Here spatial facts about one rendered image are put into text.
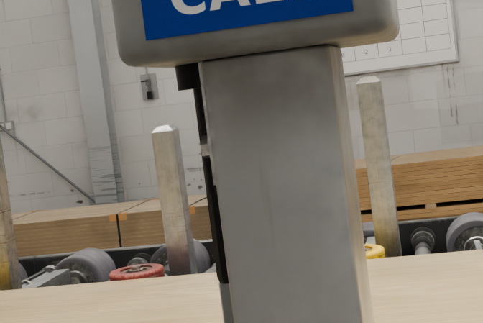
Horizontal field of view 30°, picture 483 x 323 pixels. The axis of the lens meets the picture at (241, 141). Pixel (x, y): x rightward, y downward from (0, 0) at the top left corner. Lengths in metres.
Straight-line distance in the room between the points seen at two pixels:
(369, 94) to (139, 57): 1.11
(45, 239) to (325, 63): 6.56
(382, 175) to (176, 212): 0.32
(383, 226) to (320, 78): 1.11
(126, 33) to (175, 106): 7.45
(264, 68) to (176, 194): 1.15
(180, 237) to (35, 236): 5.43
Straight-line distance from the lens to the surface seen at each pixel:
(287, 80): 0.24
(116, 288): 1.25
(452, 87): 7.40
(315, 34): 0.22
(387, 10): 0.22
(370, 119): 1.33
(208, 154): 0.25
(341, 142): 0.24
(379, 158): 1.33
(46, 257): 2.06
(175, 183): 1.39
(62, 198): 8.09
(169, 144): 1.38
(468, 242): 1.73
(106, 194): 7.73
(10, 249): 1.52
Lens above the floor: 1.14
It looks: 3 degrees down
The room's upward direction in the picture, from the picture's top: 7 degrees counter-clockwise
